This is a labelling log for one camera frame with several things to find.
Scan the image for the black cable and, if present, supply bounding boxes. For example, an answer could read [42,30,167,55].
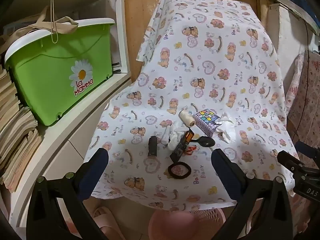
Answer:
[295,20,311,133]

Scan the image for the striped cloth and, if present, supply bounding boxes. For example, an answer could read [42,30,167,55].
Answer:
[267,0,320,34]

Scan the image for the colourful tissue packet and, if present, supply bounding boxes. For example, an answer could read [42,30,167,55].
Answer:
[194,109,220,132]

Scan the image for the black ring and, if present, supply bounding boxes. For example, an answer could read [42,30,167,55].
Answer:
[168,162,192,180]

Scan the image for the pink patterned cloth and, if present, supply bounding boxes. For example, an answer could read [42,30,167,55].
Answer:
[285,49,320,170]

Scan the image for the bear print tablecloth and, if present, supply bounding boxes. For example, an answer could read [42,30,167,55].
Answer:
[84,0,297,212]

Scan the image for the black cylinder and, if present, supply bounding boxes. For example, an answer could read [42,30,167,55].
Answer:
[148,135,158,157]

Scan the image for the pink plastic basket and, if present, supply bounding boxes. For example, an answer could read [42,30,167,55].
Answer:
[147,207,227,240]

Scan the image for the black plastic spoon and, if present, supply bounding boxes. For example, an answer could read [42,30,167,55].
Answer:
[192,137,215,148]

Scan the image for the cream thread spool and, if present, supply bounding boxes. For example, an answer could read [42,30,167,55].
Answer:
[179,109,197,127]

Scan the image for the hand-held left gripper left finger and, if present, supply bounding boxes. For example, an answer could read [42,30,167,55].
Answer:
[26,147,110,240]

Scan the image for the beige tote bag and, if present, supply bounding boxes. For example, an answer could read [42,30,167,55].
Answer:
[0,5,79,55]

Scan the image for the black handles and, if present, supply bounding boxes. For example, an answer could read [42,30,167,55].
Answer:
[112,61,123,75]

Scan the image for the green plastic storage bin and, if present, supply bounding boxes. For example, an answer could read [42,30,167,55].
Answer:
[4,18,116,127]

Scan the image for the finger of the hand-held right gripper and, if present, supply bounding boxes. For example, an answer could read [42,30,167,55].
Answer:
[294,141,320,157]
[277,150,307,180]

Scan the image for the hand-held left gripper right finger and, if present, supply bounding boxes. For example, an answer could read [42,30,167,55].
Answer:
[211,149,293,240]

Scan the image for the beige hanging string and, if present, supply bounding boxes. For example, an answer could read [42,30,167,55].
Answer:
[51,0,59,43]

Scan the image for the pink slipper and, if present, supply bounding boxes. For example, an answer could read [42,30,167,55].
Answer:
[92,206,125,240]

